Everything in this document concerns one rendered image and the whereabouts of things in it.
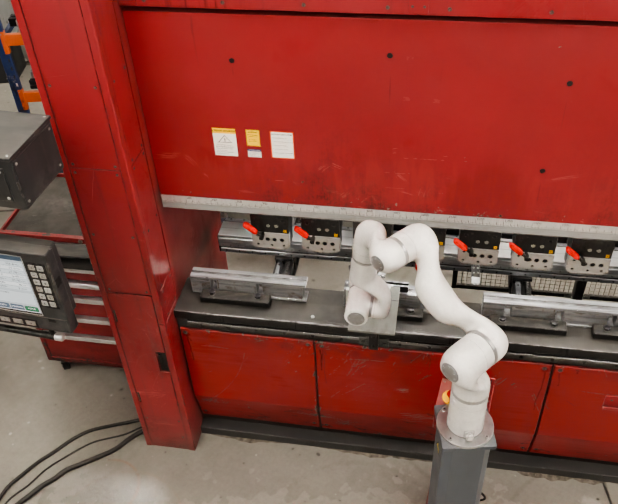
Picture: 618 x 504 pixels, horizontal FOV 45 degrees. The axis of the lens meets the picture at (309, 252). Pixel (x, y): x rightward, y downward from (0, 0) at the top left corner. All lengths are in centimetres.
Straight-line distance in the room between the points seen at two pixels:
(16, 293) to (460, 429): 154
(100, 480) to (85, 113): 191
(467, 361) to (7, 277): 150
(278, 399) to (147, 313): 78
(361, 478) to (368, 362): 68
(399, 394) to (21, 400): 203
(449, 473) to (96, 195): 157
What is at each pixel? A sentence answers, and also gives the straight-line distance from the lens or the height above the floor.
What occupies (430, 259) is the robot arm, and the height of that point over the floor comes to 158.
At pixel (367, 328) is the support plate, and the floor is 100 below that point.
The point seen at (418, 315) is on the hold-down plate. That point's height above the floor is 90.
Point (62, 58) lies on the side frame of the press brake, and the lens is 254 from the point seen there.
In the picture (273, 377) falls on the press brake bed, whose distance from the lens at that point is 341.
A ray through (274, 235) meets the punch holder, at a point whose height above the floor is 124.
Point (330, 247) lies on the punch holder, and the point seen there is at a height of 121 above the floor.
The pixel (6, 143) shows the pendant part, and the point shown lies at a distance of 241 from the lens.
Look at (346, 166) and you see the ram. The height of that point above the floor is 159.
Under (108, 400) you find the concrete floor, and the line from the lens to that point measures 415.
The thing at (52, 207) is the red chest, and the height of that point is 98.
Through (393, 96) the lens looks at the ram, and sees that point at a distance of 254.
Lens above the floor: 311
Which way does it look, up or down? 41 degrees down
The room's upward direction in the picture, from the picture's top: 3 degrees counter-clockwise
